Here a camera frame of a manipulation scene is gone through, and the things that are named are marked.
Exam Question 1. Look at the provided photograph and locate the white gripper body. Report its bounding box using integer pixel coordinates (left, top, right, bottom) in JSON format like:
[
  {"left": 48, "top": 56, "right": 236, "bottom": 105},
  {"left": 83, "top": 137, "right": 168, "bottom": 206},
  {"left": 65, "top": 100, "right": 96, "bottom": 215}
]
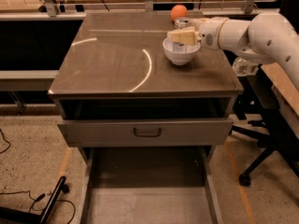
[{"left": 191, "top": 17, "right": 228, "bottom": 50}]

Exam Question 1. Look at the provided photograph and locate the silver redbull can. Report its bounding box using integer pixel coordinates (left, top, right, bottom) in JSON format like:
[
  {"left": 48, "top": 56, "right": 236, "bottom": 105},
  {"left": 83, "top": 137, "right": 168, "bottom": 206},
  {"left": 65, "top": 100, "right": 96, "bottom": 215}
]
[{"left": 174, "top": 17, "right": 191, "bottom": 29}]

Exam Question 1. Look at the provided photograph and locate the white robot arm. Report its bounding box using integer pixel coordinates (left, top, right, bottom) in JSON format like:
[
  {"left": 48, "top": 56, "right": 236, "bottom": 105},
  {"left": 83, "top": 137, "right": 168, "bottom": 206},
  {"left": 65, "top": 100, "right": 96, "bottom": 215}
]
[{"left": 167, "top": 12, "right": 299, "bottom": 90}]

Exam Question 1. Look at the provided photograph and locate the white ceramic bowl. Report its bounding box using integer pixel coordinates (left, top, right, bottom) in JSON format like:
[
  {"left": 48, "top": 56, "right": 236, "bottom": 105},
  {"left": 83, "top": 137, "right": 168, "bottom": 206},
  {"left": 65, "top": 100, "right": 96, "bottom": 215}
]
[{"left": 163, "top": 38, "right": 200, "bottom": 65}]

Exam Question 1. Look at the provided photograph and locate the grey metal counter cabinet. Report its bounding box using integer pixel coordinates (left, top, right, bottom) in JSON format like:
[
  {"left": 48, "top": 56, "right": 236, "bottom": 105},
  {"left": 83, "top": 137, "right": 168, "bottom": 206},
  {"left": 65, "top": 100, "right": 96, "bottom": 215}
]
[{"left": 47, "top": 10, "right": 245, "bottom": 224}]

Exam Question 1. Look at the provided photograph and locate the orange fruit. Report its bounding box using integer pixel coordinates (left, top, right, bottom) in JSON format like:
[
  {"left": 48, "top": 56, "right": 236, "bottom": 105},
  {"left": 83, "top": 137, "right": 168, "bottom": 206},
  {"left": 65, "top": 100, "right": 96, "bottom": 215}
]
[{"left": 170, "top": 5, "right": 188, "bottom": 21}]

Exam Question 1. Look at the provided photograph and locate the clear sanitizer bottle left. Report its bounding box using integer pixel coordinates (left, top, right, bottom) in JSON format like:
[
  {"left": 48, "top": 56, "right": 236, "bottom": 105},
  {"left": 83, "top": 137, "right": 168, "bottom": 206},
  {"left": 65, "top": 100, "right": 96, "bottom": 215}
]
[{"left": 233, "top": 57, "right": 248, "bottom": 76}]

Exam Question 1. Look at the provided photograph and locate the black office chair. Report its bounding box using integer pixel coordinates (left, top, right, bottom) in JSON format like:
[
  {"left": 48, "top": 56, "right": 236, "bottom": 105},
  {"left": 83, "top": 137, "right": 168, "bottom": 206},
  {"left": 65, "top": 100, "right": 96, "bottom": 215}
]
[{"left": 231, "top": 69, "right": 299, "bottom": 186}]

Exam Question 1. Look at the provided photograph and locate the cardboard box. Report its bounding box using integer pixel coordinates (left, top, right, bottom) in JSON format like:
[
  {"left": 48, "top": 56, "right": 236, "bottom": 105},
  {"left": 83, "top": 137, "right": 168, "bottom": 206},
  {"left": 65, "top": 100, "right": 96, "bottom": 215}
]
[{"left": 261, "top": 63, "right": 299, "bottom": 138}]

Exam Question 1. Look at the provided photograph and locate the grey upper drawer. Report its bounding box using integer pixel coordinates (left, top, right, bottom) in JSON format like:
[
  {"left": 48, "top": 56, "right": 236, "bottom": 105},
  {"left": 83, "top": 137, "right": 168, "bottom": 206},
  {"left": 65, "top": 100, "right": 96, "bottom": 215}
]
[{"left": 58, "top": 119, "right": 233, "bottom": 147}]

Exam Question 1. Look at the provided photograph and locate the open grey lower drawer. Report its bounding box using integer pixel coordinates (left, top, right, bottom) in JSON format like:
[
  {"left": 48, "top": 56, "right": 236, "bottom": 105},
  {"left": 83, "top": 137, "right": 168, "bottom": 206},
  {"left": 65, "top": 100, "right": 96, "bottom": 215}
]
[{"left": 78, "top": 147, "right": 224, "bottom": 224}]

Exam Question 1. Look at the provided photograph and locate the black stand base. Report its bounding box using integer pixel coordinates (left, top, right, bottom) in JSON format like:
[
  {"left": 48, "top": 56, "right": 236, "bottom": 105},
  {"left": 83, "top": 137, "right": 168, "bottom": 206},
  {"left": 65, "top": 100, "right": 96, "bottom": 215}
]
[{"left": 0, "top": 175, "right": 70, "bottom": 224}]

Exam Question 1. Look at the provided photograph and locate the black floor cable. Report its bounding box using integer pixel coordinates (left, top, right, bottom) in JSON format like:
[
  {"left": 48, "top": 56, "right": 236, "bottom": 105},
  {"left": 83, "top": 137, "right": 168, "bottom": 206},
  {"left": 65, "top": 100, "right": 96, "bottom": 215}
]
[{"left": 0, "top": 128, "right": 77, "bottom": 224}]

